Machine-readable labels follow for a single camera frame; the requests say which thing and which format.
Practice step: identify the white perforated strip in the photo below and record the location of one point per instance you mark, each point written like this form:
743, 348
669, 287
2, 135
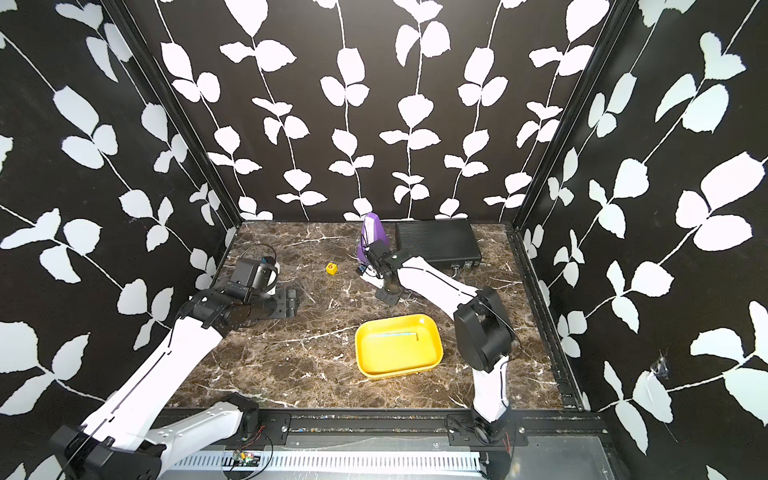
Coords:
367, 462

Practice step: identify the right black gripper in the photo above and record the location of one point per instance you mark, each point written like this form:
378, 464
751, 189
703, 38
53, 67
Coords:
389, 300

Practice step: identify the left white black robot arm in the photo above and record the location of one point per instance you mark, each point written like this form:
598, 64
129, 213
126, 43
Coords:
120, 441

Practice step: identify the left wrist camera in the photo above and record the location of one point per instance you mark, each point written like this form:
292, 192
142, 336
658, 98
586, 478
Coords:
253, 276

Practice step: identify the light blue hex key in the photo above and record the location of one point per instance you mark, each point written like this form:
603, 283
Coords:
395, 334

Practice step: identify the black ribbed metal case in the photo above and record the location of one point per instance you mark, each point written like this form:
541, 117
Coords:
444, 244

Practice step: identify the black mounting rail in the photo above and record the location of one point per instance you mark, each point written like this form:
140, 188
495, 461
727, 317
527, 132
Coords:
457, 426

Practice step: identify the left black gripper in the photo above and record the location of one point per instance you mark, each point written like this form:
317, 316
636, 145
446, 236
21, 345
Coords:
289, 300

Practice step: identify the yellow plastic storage tray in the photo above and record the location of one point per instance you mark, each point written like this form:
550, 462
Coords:
380, 358

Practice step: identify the purple metronome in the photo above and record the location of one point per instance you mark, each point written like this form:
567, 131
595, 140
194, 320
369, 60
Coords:
372, 230

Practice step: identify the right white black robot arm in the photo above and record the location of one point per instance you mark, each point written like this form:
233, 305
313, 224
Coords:
482, 327

